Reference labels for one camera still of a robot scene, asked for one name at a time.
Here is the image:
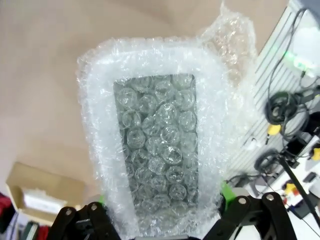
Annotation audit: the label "small black device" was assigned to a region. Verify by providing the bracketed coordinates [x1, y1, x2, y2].
[287, 138, 311, 158]

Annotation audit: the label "red fabric item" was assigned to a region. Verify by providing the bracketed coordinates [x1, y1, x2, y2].
[0, 191, 15, 240]

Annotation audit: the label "white slotted base plate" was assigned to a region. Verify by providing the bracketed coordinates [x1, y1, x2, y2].
[224, 0, 320, 201]

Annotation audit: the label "coiled black cable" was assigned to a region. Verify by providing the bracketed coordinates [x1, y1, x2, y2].
[264, 91, 311, 141]
[253, 149, 284, 176]

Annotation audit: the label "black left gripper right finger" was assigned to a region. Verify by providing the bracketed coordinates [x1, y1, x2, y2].
[203, 181, 298, 240]

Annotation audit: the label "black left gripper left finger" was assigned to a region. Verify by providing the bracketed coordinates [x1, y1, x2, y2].
[47, 194, 121, 240]

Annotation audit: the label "open brown cardboard box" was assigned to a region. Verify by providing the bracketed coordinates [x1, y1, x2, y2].
[5, 161, 94, 224]

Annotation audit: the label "black tripod leg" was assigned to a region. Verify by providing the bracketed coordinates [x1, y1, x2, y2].
[278, 152, 320, 219]

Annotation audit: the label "white power box green lights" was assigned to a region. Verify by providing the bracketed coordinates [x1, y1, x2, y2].
[287, 24, 320, 79]

